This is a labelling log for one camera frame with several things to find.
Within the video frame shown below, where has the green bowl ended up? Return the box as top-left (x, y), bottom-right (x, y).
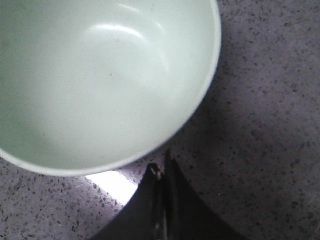
top-left (0, 0), bottom-right (222, 177)

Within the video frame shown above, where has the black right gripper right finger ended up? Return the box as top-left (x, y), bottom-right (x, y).
top-left (164, 149), bottom-right (246, 240)

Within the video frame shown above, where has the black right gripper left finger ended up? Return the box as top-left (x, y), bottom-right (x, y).
top-left (91, 163), bottom-right (165, 240)

